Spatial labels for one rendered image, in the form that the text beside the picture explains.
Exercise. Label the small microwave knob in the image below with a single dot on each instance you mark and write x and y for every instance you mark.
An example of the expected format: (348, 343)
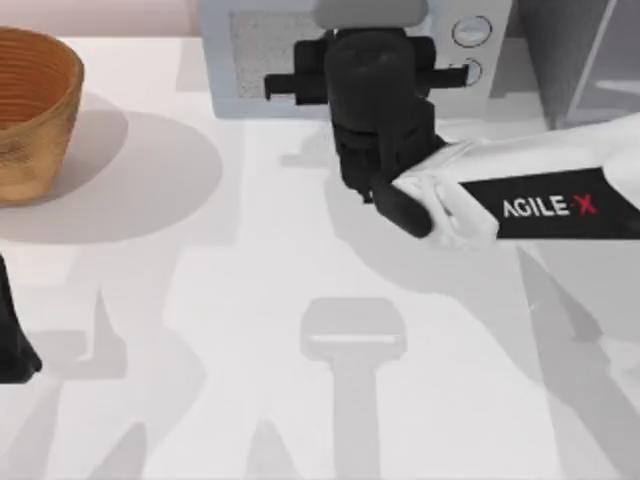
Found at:
(475, 71)

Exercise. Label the pale microwave oven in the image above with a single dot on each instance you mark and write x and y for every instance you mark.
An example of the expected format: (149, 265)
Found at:
(260, 60)

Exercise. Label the large microwave knob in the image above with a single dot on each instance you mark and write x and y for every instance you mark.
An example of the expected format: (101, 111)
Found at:
(472, 31)

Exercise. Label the brown woven basket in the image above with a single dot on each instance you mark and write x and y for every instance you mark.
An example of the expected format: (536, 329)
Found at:
(30, 125)

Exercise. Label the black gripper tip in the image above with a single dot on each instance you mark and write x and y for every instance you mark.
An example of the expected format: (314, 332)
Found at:
(12, 340)

